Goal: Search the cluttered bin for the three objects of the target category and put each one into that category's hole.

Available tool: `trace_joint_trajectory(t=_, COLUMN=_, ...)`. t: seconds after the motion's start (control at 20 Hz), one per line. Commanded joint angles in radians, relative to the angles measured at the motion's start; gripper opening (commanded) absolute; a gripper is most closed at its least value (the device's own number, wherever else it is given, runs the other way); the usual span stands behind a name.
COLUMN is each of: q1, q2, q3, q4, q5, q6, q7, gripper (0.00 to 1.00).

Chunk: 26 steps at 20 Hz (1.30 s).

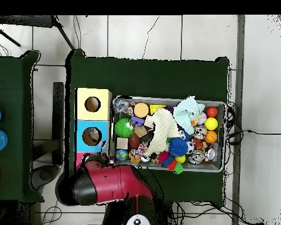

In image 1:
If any orange basketball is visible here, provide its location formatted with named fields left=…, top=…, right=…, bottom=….
left=204, top=130, right=218, bottom=144

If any cream knitted cloth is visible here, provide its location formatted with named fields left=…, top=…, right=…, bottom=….
left=143, top=108, right=181, bottom=157

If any wooden three-hole box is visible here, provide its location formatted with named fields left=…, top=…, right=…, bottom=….
left=74, top=87, right=113, bottom=168

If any black upright panel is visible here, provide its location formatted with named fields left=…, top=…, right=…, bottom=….
left=52, top=81, right=65, bottom=165

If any light blue cloth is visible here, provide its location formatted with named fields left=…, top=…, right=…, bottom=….
left=173, top=95, right=205, bottom=135

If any green spiky toy with eyes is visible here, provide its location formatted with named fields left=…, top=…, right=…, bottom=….
left=114, top=117, right=135, bottom=138

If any silver mesh bin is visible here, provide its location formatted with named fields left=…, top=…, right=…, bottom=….
left=109, top=95, right=227, bottom=173

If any dark green table cloth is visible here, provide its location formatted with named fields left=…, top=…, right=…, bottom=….
left=0, top=50, right=45, bottom=203
left=64, top=49, right=231, bottom=207

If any orange foam disc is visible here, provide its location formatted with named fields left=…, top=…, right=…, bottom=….
left=133, top=102, right=150, bottom=118

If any crushed clear plastic bottle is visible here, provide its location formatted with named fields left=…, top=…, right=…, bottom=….
left=114, top=98, right=126, bottom=114
left=87, top=128, right=101, bottom=144
left=99, top=139, right=110, bottom=155

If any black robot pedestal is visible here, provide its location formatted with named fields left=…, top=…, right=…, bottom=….
left=152, top=200, right=179, bottom=225

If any red ball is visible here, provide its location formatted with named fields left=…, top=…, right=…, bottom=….
left=205, top=105, right=218, bottom=118

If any multicolour spiky caterpillar toy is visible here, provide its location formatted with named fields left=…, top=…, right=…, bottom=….
left=157, top=151, right=184, bottom=175

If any black cable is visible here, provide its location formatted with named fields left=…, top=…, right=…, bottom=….
left=227, top=129, right=281, bottom=138

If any blue spiky toy with eyes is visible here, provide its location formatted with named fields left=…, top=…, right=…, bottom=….
left=167, top=127, right=191, bottom=157

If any black tripod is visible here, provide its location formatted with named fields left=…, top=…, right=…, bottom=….
left=0, top=15, right=76, bottom=51

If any yellow ball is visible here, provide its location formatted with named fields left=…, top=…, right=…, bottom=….
left=204, top=117, right=219, bottom=131

